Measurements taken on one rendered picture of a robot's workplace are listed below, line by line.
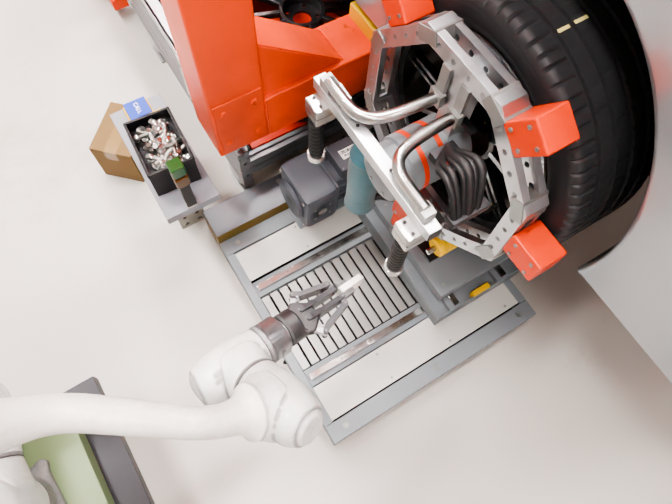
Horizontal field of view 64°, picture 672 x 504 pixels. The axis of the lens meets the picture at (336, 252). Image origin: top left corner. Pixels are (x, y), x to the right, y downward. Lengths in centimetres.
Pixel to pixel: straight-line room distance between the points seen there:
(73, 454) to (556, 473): 146
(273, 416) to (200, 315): 108
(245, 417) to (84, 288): 130
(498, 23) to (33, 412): 100
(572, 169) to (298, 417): 66
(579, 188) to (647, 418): 124
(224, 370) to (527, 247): 65
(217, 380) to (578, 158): 77
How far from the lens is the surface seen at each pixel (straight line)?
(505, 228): 118
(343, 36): 168
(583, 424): 209
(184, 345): 197
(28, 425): 94
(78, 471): 163
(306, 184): 169
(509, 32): 107
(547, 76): 104
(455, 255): 185
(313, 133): 123
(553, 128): 98
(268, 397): 95
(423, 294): 186
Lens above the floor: 187
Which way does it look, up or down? 67 degrees down
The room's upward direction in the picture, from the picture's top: 6 degrees clockwise
